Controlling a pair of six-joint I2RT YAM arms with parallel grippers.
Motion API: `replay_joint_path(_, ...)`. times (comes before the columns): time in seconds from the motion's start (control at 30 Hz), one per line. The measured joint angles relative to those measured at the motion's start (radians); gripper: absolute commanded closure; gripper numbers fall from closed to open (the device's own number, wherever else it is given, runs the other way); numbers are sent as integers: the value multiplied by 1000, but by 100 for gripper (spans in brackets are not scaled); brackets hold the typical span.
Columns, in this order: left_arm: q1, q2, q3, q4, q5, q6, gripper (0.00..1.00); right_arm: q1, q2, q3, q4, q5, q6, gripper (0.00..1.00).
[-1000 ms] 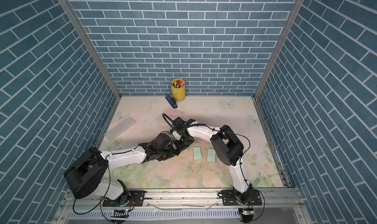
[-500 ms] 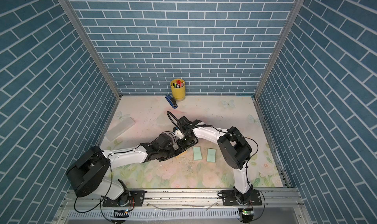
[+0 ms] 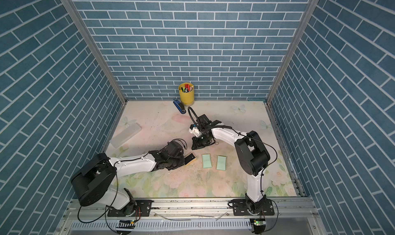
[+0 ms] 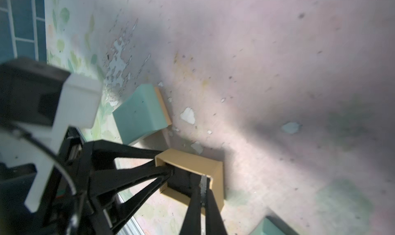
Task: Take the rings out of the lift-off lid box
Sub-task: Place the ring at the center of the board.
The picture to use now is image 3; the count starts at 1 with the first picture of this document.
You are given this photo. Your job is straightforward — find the markers in cup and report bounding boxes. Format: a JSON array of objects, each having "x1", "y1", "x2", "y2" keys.
[{"x1": 180, "y1": 83, "x2": 194, "y2": 93}]

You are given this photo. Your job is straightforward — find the blue stapler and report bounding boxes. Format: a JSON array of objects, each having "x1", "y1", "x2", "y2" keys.
[{"x1": 173, "y1": 99, "x2": 186, "y2": 114}]

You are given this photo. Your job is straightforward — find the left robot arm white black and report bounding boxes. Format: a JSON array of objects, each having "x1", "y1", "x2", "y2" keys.
[{"x1": 71, "y1": 139, "x2": 187, "y2": 213}]

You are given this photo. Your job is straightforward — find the aluminium front rail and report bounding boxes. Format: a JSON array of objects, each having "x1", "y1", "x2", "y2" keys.
[{"x1": 55, "y1": 197, "x2": 326, "y2": 235}]

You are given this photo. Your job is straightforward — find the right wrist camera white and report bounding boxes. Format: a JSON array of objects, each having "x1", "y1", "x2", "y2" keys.
[{"x1": 189, "y1": 124, "x2": 201, "y2": 137}]

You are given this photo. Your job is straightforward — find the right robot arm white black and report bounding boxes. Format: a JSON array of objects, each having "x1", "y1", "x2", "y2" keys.
[{"x1": 188, "y1": 107, "x2": 271, "y2": 214}]

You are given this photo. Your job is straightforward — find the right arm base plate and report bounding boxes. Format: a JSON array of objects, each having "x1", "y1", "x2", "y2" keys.
[{"x1": 228, "y1": 199, "x2": 275, "y2": 216}]

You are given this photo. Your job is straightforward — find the tan box base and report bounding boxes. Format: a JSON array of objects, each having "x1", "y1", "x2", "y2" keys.
[{"x1": 184, "y1": 153, "x2": 196, "y2": 165}]

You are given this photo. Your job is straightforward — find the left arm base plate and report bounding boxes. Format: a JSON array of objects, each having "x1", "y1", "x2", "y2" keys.
[{"x1": 107, "y1": 200, "x2": 153, "y2": 218}]

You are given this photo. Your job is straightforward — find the yellow pen cup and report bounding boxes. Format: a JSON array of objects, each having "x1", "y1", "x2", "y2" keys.
[{"x1": 179, "y1": 83, "x2": 195, "y2": 106}]

